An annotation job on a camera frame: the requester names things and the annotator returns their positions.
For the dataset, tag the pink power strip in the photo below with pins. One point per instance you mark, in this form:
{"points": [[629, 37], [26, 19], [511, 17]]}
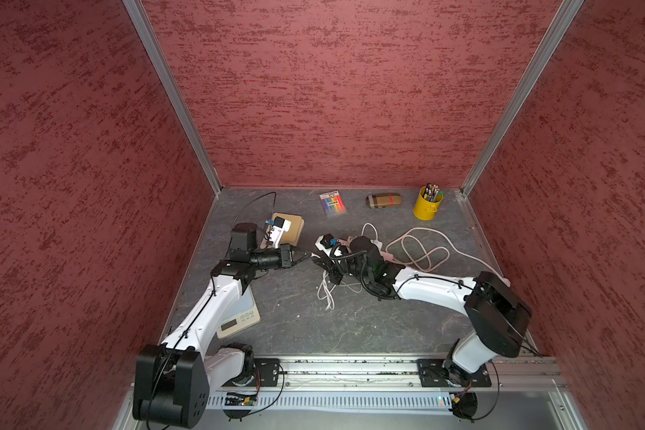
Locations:
{"points": [[390, 258]]}

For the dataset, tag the beige wooden-top electronic scale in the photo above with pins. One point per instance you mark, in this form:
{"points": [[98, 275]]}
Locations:
{"points": [[293, 235]]}

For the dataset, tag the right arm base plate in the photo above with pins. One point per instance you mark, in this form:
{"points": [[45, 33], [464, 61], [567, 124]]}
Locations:
{"points": [[434, 374]]}

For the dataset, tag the right aluminium corner post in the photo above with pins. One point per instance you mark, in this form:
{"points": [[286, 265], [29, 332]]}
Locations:
{"points": [[553, 36]]}

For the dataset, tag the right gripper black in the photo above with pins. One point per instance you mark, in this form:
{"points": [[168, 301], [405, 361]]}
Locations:
{"points": [[331, 267]]}

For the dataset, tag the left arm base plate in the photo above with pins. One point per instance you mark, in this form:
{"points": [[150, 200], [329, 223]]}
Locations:
{"points": [[257, 372]]}

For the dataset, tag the brown plaid pencil case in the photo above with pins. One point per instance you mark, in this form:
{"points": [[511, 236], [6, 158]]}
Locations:
{"points": [[383, 200]]}

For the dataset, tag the rainbow highlighter pack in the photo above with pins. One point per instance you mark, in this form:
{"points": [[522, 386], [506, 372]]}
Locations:
{"points": [[332, 204]]}

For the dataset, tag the aluminium front rail frame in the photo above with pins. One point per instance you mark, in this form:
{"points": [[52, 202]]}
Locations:
{"points": [[390, 384]]}

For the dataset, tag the yellow pen cup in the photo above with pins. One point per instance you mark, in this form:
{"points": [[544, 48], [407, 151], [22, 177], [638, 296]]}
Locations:
{"points": [[426, 211]]}

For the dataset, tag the aluminium corner post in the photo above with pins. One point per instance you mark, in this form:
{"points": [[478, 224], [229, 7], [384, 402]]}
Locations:
{"points": [[147, 35], [553, 36]]}

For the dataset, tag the left aluminium corner post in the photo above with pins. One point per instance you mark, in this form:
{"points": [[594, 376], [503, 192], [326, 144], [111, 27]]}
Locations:
{"points": [[147, 35]]}

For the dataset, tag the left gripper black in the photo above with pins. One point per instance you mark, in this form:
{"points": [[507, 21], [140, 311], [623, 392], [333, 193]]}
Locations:
{"points": [[285, 256]]}

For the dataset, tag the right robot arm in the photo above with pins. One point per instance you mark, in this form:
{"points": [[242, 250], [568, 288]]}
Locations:
{"points": [[498, 316]]}

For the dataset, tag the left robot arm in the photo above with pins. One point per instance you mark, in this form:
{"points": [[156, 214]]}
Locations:
{"points": [[175, 378]]}

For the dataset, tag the pens in cup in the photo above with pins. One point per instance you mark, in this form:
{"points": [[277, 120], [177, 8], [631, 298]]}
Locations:
{"points": [[430, 192]]}

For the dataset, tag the white grey kitchen scale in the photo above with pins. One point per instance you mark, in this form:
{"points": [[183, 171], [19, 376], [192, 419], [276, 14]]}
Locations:
{"points": [[241, 316]]}

